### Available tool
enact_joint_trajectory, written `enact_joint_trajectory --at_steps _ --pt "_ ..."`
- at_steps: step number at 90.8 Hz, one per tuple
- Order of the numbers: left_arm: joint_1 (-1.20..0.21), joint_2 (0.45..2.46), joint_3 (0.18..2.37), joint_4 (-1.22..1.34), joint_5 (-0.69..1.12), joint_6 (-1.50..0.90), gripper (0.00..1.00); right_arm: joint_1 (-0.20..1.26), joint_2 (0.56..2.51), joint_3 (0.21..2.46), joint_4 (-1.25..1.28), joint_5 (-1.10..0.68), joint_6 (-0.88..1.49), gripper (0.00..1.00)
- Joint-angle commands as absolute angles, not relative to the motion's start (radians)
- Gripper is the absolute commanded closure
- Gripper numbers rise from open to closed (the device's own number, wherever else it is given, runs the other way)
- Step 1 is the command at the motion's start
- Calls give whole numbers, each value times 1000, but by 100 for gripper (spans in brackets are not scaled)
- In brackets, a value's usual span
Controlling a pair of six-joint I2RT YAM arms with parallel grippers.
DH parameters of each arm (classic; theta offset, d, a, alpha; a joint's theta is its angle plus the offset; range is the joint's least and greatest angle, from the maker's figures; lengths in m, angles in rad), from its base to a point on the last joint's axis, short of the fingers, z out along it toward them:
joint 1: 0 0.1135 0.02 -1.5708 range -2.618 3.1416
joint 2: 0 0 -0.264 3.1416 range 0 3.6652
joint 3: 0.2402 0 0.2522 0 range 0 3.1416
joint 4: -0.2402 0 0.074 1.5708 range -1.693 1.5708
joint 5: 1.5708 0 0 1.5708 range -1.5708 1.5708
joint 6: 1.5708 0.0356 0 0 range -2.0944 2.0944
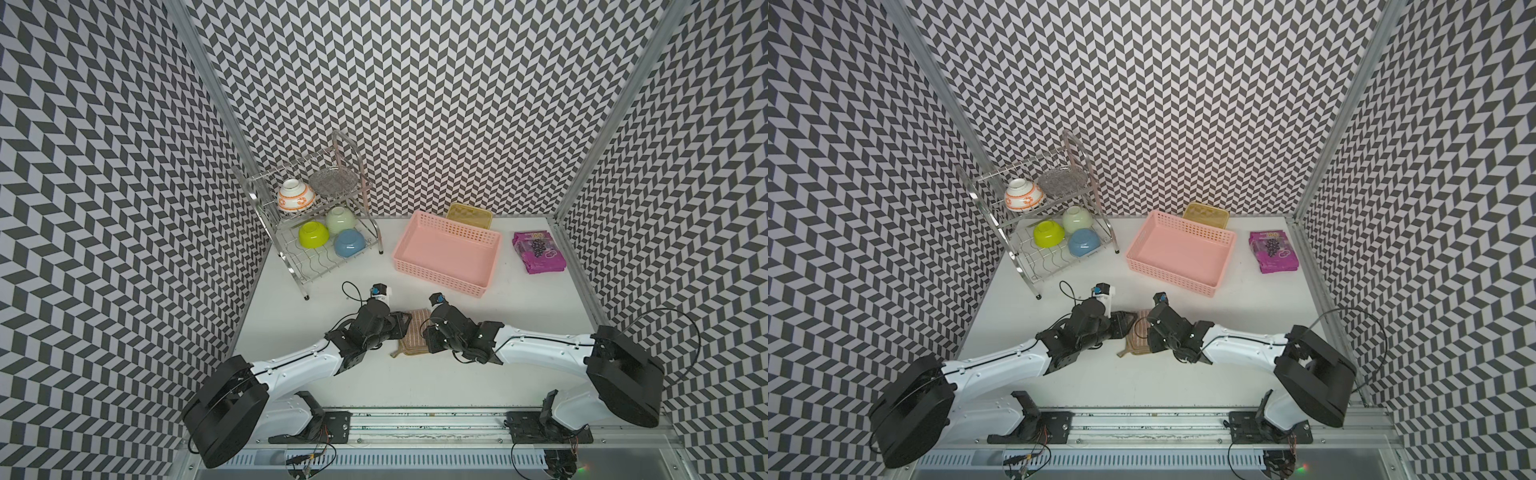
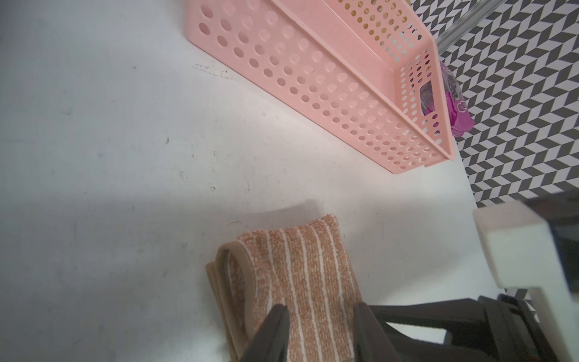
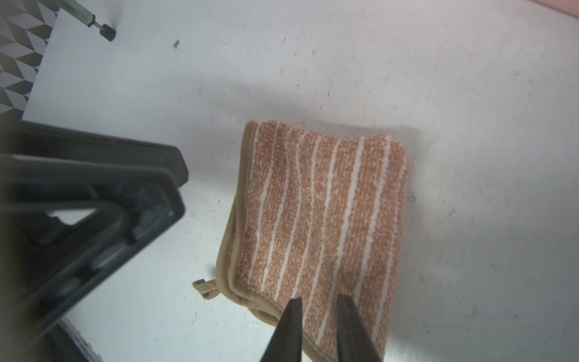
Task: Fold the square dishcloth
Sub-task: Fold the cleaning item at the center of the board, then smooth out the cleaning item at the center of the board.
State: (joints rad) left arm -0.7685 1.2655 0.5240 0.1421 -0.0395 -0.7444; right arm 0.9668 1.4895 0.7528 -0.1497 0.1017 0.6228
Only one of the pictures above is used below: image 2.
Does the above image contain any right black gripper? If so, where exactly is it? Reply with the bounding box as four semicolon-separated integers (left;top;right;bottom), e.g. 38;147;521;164
369;294;558;361

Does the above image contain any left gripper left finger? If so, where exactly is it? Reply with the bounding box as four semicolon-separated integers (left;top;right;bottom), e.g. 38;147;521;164
239;304;290;362

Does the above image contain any striped beige square dishcloth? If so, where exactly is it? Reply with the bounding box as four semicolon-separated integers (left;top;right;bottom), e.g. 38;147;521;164
206;214;363;361

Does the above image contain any pink perforated plastic basket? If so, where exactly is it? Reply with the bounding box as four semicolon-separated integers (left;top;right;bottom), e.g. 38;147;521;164
185;0;456;174

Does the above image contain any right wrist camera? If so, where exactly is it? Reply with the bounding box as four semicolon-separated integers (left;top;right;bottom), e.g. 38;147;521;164
473;189;578;361

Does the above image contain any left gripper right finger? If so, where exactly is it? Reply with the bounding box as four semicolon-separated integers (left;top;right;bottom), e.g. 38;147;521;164
354;303;400;362

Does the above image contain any purple snack packet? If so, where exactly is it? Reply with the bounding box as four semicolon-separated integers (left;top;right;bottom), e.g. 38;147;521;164
420;63;475;137

